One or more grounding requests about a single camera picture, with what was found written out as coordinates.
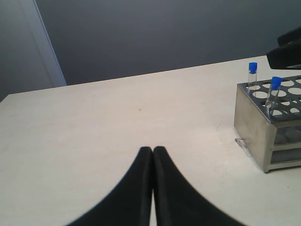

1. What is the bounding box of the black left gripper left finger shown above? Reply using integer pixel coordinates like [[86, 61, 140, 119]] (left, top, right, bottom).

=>
[[69, 147, 153, 226]]

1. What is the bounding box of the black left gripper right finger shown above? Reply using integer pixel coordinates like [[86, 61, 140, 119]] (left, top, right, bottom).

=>
[[153, 146, 242, 226]]

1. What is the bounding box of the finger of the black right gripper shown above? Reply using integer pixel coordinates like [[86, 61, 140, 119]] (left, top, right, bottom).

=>
[[266, 41, 301, 70], [277, 27, 301, 46]]

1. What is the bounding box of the blue-capped test tube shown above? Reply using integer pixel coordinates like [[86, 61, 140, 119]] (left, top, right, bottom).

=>
[[265, 76, 282, 117], [247, 62, 258, 90]]

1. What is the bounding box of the stainless steel test tube rack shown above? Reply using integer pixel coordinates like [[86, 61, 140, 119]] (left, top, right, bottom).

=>
[[234, 75, 301, 173]]

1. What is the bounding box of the small clear plastic strip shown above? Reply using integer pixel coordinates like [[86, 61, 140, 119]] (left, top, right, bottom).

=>
[[234, 137, 252, 157]]

